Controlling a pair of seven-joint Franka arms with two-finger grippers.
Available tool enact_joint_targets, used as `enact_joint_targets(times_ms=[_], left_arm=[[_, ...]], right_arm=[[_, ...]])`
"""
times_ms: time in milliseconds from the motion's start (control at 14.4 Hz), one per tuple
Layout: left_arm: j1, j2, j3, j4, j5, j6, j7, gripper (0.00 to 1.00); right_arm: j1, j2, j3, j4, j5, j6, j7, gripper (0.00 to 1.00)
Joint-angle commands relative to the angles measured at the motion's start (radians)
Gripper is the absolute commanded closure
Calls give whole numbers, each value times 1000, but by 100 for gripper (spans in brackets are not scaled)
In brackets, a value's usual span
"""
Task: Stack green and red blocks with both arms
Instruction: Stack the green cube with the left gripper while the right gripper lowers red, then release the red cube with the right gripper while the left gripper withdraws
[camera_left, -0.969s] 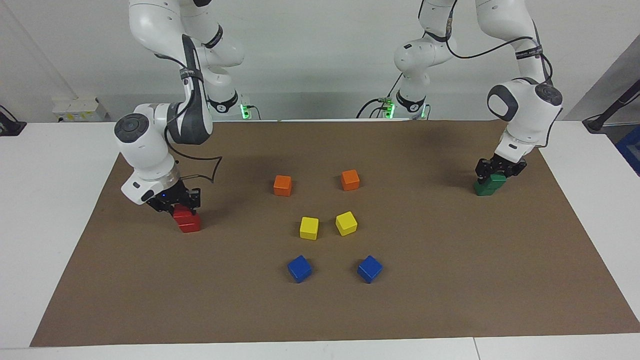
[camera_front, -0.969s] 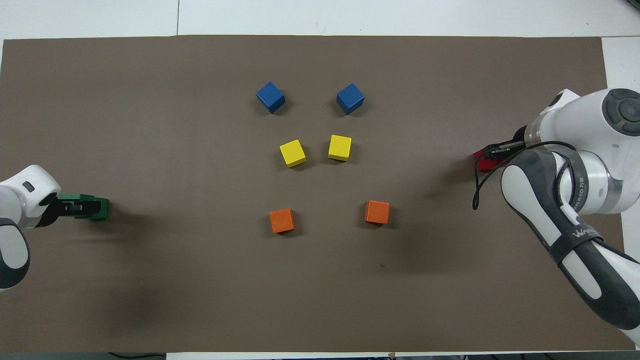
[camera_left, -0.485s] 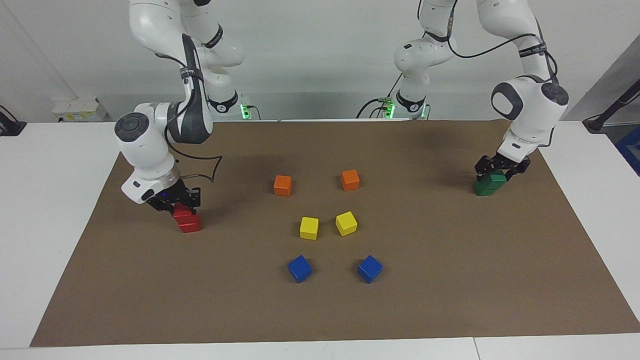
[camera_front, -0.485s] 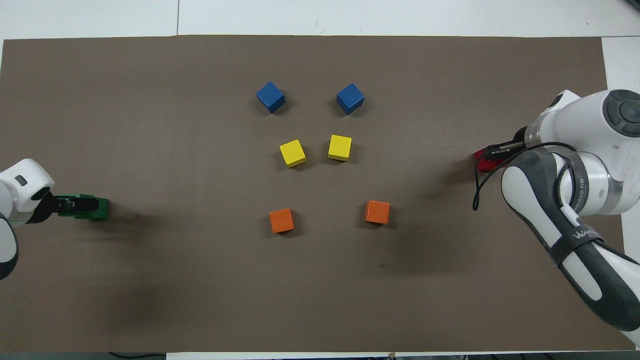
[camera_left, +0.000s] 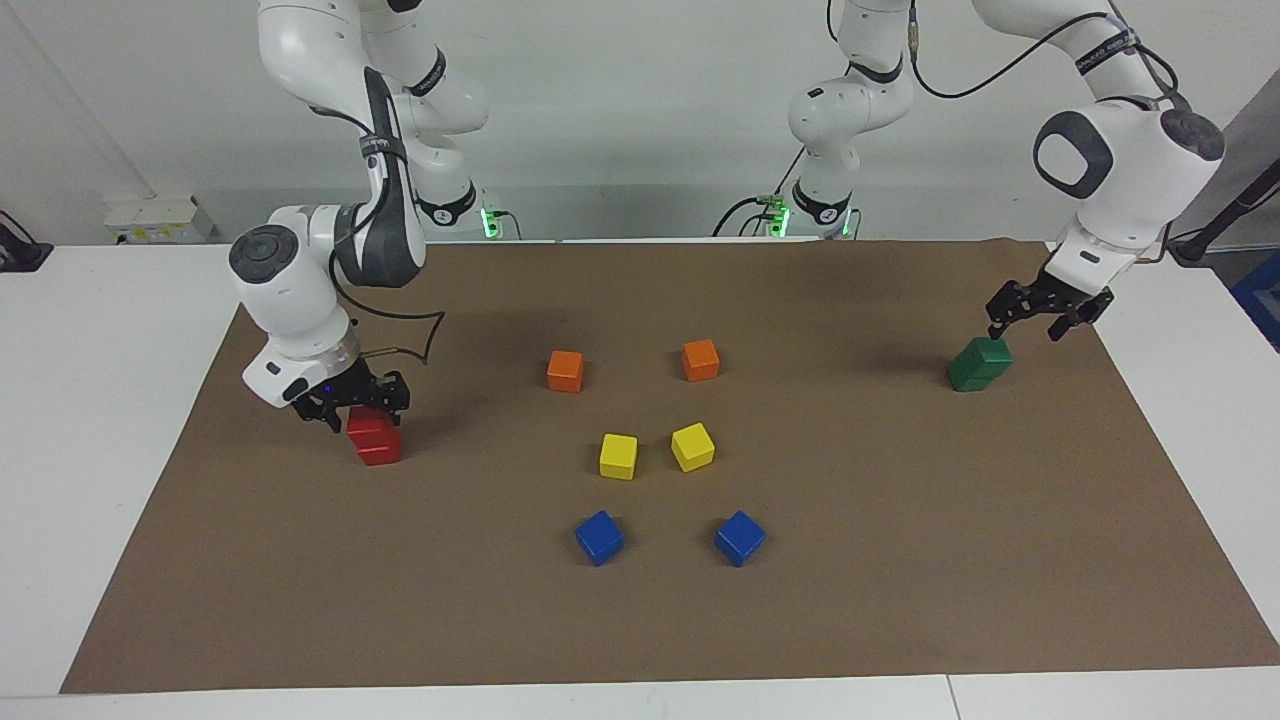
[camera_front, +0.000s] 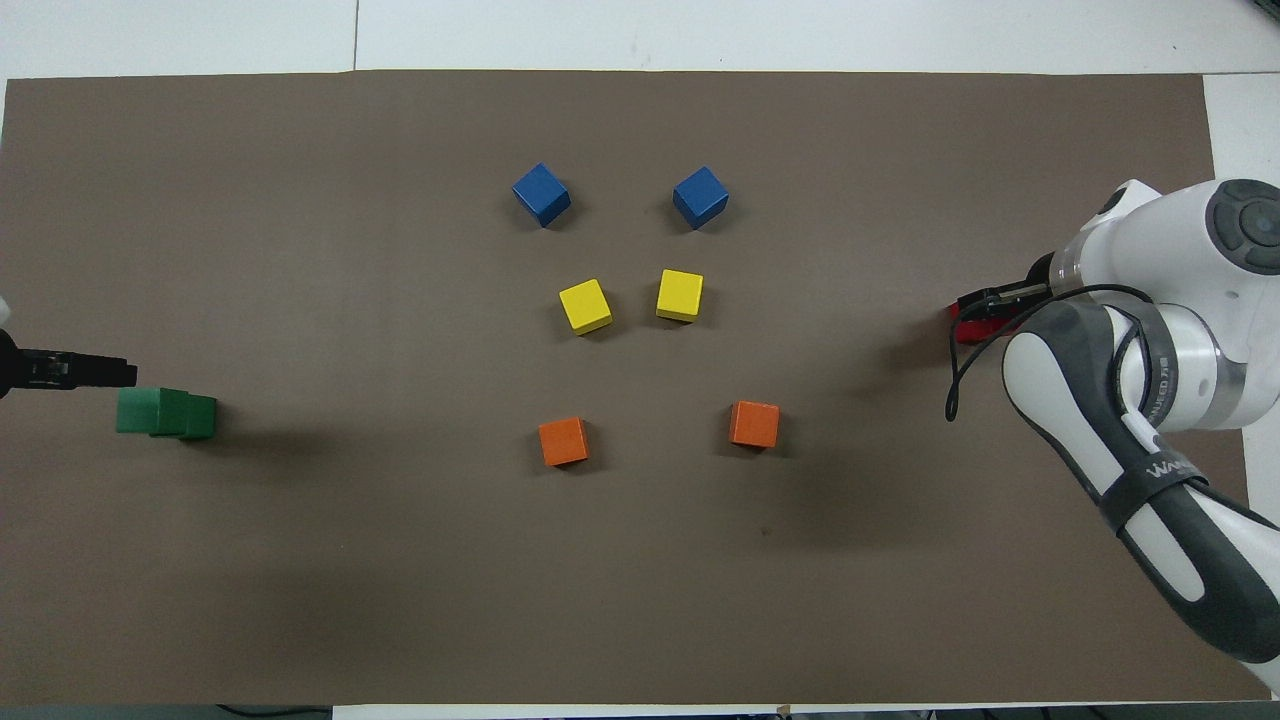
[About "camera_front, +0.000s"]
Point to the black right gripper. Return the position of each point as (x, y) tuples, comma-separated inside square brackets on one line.
[(1040, 275)]

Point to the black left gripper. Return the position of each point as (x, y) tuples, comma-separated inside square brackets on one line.
[(15, 368)]

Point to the green wooden cube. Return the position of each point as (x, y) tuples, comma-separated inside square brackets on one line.
[(150, 410), (203, 420)]

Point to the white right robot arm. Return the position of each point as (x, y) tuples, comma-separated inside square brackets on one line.
[(1180, 260)]

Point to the orange wooden cube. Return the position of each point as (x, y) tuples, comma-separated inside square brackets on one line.
[(564, 441), (754, 424)]

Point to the blue wooden cube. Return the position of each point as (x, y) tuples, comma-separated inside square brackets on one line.
[(700, 197), (541, 194)]

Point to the yellow wooden cube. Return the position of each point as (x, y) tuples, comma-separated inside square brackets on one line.
[(585, 306), (680, 295)]

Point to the brown table mat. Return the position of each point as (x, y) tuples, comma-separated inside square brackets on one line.
[(500, 580)]

